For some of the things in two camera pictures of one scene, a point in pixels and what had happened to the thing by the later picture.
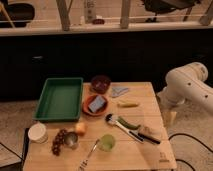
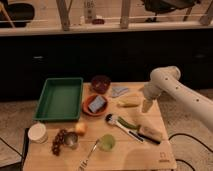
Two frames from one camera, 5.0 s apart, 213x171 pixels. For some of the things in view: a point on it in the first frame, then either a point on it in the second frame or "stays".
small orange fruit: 80,127 stays
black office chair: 159,7 stays
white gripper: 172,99 → 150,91
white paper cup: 37,132 stays
